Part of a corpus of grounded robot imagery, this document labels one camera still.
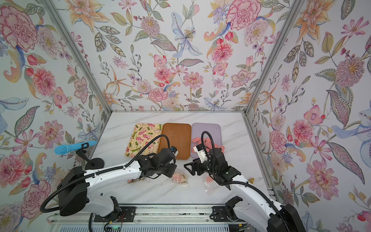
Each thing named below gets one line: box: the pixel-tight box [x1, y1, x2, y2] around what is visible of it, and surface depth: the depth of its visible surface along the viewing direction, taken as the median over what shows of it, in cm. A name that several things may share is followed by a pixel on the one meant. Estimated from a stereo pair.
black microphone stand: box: [75, 142, 105, 171], surface depth 91 cm
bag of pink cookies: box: [203, 174, 220, 196], surface depth 85 cm
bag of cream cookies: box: [171, 170, 189, 186], surface depth 82 cm
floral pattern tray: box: [124, 122, 163, 158], surface depth 106 cm
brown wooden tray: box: [158, 122, 192, 160], surface depth 110 cm
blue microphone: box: [54, 140, 98, 156], surface depth 69 cm
